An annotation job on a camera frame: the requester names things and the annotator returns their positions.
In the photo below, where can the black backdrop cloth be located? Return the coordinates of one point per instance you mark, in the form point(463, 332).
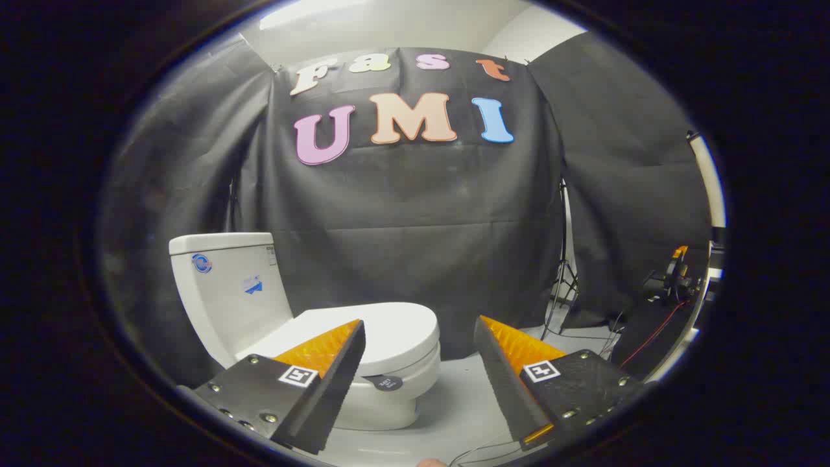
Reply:
point(415, 214)

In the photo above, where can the black and orange device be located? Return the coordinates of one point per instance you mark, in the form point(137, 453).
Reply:
point(674, 279)

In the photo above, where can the white toilet seat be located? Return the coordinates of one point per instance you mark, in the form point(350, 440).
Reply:
point(425, 370)

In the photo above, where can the white ceramic toilet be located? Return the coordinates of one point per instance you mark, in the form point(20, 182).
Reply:
point(227, 292)

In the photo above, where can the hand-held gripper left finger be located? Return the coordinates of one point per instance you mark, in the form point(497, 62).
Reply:
point(331, 389)

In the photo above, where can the black light stand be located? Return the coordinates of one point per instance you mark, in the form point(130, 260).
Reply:
point(563, 272)

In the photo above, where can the white toilet lid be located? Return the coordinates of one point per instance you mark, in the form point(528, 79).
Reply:
point(395, 331)

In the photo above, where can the black pull tab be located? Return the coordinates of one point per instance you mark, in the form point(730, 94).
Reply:
point(386, 383)

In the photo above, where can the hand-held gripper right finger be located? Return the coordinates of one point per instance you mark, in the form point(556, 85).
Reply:
point(502, 383)

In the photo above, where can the white upright post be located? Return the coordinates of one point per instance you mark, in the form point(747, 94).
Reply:
point(710, 178)

